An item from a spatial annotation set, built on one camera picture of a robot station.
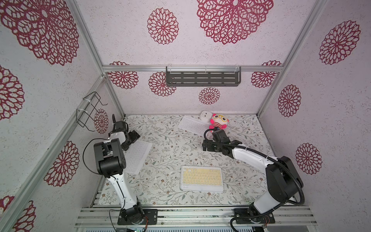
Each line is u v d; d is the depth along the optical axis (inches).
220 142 27.1
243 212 29.9
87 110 30.1
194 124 44.8
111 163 21.5
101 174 21.1
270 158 19.4
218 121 43.1
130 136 36.4
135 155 38.1
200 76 37.9
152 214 29.3
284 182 17.8
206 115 46.0
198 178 33.6
